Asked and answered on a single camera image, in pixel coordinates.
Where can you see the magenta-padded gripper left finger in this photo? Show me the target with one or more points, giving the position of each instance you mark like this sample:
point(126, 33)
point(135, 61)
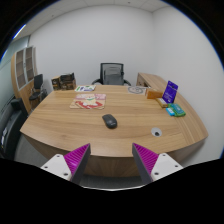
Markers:
point(75, 160)

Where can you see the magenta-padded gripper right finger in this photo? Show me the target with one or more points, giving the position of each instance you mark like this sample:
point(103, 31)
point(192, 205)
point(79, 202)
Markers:
point(148, 160)

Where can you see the black computer mouse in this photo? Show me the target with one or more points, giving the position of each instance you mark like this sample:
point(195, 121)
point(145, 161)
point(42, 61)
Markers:
point(109, 121)

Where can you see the dog print mouse pad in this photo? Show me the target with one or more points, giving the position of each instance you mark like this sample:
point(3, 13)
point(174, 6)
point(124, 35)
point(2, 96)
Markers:
point(88, 101)

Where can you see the small blue box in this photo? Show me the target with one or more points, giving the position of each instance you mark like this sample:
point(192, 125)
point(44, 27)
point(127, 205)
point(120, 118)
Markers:
point(170, 111)

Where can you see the green flat box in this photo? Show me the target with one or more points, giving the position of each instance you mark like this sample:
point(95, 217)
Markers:
point(177, 110)

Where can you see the small tan box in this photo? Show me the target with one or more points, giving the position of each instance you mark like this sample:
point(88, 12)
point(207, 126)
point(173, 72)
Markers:
point(162, 103)

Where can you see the orange cardboard box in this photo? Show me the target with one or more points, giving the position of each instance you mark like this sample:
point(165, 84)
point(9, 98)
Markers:
point(154, 94)

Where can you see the white sheet with grey circle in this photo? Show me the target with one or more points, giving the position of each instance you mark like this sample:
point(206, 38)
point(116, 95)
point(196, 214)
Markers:
point(136, 90)

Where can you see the black leather armchair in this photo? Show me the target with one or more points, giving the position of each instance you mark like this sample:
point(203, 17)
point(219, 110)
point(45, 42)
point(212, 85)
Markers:
point(11, 126)

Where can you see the white sticker sheet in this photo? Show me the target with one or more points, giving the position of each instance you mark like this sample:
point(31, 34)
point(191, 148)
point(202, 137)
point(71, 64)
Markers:
point(85, 88)

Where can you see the purple standing card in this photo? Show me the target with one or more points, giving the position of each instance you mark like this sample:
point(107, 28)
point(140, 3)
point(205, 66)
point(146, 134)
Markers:
point(170, 91)

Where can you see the dark brown cardboard box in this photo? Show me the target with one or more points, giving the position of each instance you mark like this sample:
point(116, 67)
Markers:
point(68, 85)

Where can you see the small brown printed box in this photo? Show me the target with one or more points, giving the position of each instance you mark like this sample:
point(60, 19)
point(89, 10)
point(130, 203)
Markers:
point(55, 83)

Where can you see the wooden side desk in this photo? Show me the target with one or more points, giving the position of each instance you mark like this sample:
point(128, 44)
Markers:
point(151, 81)

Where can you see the black box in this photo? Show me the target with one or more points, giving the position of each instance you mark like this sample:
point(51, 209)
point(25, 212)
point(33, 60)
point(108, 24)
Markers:
point(67, 77)

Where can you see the small black chair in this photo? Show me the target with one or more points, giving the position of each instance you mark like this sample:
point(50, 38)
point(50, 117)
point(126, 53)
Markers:
point(37, 85)

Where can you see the black mesh office chair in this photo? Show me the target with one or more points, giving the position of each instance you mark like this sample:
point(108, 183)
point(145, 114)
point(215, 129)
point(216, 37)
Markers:
point(112, 74)

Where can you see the wooden shelf unit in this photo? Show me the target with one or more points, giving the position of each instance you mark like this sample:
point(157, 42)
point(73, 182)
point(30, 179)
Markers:
point(24, 68)

